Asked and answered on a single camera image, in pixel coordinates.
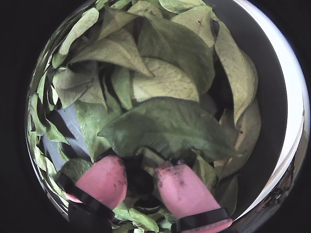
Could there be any pink padded gripper finger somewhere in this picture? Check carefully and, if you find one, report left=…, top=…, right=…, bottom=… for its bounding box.
left=155, top=162, right=233, bottom=233
left=58, top=155, right=128, bottom=233

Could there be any dark blueberry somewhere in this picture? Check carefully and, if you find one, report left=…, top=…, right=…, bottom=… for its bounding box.
left=126, top=167, right=156, bottom=196

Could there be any shiny steel bowl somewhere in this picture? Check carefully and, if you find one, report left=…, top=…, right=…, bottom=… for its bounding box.
left=24, top=0, right=307, bottom=233

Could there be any large dark green leaf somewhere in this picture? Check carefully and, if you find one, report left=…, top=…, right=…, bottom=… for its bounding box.
left=97, top=96, right=238, bottom=161

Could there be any pale brownish leaf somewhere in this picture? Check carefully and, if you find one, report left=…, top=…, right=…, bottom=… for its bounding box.
left=213, top=98, right=262, bottom=182

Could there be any small green narrow leaf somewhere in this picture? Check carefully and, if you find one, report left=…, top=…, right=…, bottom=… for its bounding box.
left=110, top=67, right=134, bottom=110

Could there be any pale green curled leaf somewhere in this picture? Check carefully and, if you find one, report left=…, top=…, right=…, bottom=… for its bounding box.
left=52, top=67, right=95, bottom=109

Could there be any pale yellow-green veined leaf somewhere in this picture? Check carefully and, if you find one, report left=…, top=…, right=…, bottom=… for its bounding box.
left=132, top=56, right=200, bottom=103

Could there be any pale green folded leaf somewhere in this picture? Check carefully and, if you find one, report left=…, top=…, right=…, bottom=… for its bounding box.
left=69, top=28, right=154, bottom=78

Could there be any long pale crinkled leaf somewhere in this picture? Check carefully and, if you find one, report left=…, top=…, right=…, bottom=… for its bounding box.
left=214, top=20, right=259, bottom=123

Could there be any dark green pointed leaf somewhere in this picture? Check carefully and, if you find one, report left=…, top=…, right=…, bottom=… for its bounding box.
left=137, top=14, right=216, bottom=96

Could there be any pale oval veined leaf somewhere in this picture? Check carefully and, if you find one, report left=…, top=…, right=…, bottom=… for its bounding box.
left=58, top=7, right=100, bottom=56

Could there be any pale leaf with dark dot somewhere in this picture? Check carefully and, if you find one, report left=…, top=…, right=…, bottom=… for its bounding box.
left=171, top=5, right=217, bottom=49

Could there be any pale green broad leaf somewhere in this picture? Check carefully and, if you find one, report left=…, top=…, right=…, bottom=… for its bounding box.
left=159, top=0, right=207, bottom=15

